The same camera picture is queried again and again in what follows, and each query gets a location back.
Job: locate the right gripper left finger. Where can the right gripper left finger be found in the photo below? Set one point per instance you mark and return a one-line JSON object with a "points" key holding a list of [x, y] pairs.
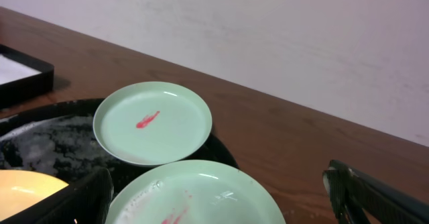
{"points": [[84, 201]]}

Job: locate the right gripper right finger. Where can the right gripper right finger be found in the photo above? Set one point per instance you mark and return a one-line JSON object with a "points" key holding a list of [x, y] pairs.
{"points": [[354, 194]]}

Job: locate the green plate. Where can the green plate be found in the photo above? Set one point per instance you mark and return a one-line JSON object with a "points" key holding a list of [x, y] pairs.
{"points": [[152, 123], [194, 192]]}

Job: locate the black round tray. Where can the black round tray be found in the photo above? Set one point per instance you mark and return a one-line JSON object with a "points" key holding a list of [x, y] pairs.
{"points": [[58, 140]]}

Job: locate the black rectangular soap tray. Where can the black rectangular soap tray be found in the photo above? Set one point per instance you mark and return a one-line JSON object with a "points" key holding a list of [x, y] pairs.
{"points": [[23, 77]]}

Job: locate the yellow plate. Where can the yellow plate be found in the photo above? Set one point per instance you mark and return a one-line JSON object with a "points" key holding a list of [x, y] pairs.
{"points": [[21, 189]]}

